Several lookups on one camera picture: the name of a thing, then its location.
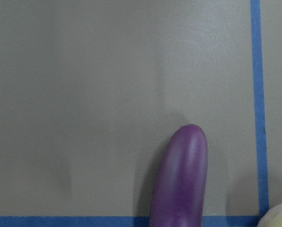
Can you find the purple eggplant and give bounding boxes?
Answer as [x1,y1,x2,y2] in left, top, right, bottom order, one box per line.
[149,124,208,227]

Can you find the green pink peach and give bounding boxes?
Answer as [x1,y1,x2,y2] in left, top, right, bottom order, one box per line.
[257,203,282,227]

